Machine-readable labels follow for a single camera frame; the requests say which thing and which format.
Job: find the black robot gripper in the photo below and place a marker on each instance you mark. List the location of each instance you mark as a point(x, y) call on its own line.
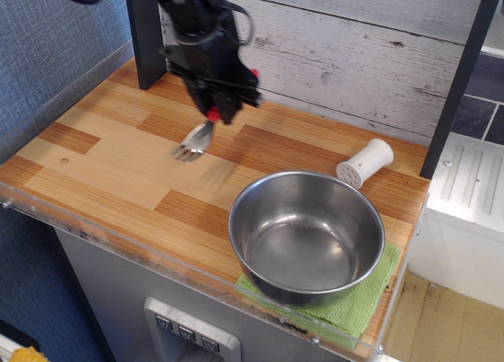
point(209, 54)

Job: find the red handled metal fork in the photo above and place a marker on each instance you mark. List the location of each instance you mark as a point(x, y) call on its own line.
point(195, 143)

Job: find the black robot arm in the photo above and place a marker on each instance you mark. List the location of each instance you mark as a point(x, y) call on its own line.
point(193, 17)

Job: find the stainless steel pot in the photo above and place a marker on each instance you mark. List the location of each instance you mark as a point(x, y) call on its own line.
point(305, 238)

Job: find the white salt shaker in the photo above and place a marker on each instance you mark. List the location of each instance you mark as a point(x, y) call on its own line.
point(368, 161)

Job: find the clear acrylic edge guard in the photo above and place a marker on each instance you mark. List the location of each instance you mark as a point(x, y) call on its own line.
point(117, 274)

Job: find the silver dispenser button panel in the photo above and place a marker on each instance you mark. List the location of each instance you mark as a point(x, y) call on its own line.
point(180, 336)

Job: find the green cloth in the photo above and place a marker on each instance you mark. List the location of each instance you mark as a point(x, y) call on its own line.
point(350, 314)

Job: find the white ridged sink unit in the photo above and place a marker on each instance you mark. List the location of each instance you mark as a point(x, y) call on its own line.
point(459, 239)

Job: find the yellow object in corner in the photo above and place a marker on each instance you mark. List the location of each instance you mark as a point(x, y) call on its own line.
point(26, 355)

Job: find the dark grey left post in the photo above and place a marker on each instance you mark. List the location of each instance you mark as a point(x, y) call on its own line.
point(145, 25)

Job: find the dark grey post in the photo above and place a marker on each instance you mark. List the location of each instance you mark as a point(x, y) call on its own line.
point(145, 25)
point(471, 52)

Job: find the dark grey right post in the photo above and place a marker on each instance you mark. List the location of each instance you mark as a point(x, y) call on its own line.
point(471, 52)

